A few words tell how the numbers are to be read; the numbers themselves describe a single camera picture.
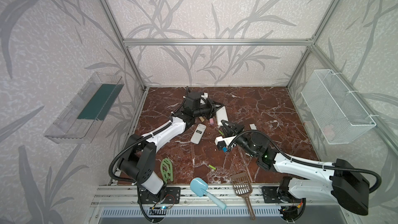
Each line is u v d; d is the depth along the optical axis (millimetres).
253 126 990
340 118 627
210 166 825
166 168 824
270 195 738
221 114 753
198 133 940
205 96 802
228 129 653
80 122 640
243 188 768
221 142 615
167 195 730
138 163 439
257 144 550
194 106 651
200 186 768
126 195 750
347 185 407
